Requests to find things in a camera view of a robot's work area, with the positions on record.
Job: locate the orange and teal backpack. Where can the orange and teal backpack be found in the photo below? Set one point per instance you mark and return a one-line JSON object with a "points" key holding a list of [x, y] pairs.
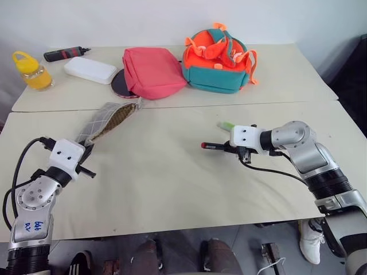
{"points": [[213, 77]]}

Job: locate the dark brown rounded shape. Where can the dark brown rounded shape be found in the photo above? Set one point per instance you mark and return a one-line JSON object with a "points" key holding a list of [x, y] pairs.
{"points": [[220, 257], [144, 257]]}

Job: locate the yellow-lidded jar of orange liquid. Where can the yellow-lidded jar of orange liquid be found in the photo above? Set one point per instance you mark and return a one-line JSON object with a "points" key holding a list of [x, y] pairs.
{"points": [[33, 74]]}

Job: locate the green translucent plastic object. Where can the green translucent plastic object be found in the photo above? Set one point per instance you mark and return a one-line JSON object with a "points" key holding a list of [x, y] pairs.
{"points": [[225, 125]]}

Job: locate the white rectangular case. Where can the white rectangular case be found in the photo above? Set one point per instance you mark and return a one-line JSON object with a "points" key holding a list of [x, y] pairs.
{"points": [[90, 69]]}

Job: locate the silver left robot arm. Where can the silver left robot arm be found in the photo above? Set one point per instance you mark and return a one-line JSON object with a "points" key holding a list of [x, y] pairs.
{"points": [[31, 200]]}

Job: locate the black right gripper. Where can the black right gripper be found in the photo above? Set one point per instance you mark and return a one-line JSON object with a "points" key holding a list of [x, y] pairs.
{"points": [[246, 153]]}

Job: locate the black shoe with white stripes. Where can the black shoe with white stripes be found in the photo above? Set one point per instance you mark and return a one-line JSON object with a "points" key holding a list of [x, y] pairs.
{"points": [[81, 263]]}

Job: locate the grey metal bracket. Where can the grey metal bracket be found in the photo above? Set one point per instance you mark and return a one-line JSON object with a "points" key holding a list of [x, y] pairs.
{"points": [[271, 255]]}

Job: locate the pink fabric bag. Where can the pink fabric bag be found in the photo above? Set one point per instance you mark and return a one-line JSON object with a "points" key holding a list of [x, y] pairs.
{"points": [[152, 71]]}

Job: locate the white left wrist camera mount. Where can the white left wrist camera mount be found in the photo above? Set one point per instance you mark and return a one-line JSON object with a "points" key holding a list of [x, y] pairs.
{"points": [[67, 154]]}

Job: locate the white sneaker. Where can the white sneaker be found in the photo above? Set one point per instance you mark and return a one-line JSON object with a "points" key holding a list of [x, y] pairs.
{"points": [[311, 243]]}

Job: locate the grey checked pouch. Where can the grey checked pouch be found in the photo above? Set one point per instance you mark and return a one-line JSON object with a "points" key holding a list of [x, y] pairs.
{"points": [[99, 120]]}

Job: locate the black round disc, red rim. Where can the black round disc, red rim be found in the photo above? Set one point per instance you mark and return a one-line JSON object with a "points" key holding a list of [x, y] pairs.
{"points": [[120, 84]]}

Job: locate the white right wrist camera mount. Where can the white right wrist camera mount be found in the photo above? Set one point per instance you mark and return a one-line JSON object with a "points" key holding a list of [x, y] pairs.
{"points": [[245, 139]]}

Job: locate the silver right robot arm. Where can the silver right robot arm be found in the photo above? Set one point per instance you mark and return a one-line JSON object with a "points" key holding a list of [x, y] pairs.
{"points": [[309, 154]]}

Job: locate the black pen with red tip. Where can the black pen with red tip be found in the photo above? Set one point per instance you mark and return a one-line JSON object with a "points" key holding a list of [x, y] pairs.
{"points": [[212, 146]]}

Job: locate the large black object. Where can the large black object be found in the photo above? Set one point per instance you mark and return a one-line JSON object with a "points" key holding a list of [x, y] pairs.
{"points": [[352, 71]]}

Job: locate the black and red marker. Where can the black and red marker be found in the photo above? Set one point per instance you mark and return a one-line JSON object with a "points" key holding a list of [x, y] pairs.
{"points": [[64, 54]]}

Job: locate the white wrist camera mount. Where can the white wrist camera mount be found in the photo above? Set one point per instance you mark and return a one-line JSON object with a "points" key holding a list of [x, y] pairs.
{"points": [[67, 154], [245, 139]]}

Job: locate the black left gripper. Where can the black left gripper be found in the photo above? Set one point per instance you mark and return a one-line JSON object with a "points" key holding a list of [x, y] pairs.
{"points": [[83, 169]]}

